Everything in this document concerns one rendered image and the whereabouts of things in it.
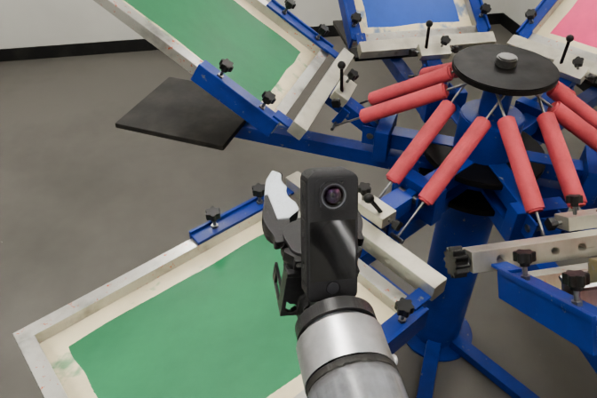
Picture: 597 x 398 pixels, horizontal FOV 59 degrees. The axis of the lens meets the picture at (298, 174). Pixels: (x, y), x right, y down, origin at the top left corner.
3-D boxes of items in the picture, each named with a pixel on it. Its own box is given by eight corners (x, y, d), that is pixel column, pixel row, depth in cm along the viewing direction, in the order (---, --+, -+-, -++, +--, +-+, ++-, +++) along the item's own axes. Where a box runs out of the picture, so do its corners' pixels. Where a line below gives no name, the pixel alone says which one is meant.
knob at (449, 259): (481, 279, 119) (480, 247, 118) (458, 282, 118) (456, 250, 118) (466, 270, 126) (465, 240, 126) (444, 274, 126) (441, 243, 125)
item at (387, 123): (662, 234, 158) (680, 204, 150) (410, 271, 146) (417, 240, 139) (522, 99, 221) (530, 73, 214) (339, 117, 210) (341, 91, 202)
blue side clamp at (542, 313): (619, 352, 89) (618, 312, 88) (593, 356, 88) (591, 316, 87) (519, 294, 118) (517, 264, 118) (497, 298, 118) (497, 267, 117)
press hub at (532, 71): (497, 362, 228) (610, 82, 145) (409, 378, 222) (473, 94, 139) (458, 290, 259) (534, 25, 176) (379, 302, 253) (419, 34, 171)
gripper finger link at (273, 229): (250, 206, 55) (279, 266, 49) (251, 195, 55) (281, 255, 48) (291, 200, 57) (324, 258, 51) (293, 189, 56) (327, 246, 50)
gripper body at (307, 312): (268, 272, 57) (287, 372, 47) (277, 210, 52) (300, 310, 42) (337, 268, 58) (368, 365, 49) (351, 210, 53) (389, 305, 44)
